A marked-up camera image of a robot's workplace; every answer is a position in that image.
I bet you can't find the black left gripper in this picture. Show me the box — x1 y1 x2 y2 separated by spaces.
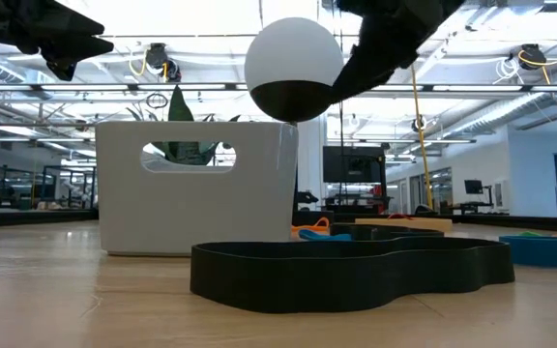
0 0 115 81

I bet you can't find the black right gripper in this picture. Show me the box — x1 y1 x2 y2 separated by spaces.
331 0 464 102

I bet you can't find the small blue rubber band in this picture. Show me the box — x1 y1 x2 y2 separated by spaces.
299 229 356 243

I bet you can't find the white plastic bin with handles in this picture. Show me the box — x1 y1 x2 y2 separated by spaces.
95 120 300 257

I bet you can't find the blue tray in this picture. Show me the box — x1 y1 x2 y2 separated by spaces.
499 234 557 268

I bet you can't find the white globe table lamp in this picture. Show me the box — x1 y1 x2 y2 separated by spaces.
244 16 345 227

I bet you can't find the black television monitor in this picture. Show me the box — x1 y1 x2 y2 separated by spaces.
322 144 387 185

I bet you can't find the green snake plant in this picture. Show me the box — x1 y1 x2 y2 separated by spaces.
126 85 241 166

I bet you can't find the black metal rack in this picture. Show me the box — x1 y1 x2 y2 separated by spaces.
41 164 99 210

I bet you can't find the black hanging cable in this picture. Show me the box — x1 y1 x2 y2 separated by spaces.
337 99 346 210

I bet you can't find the black aluminium table frame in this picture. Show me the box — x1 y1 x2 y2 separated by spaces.
0 207 557 234

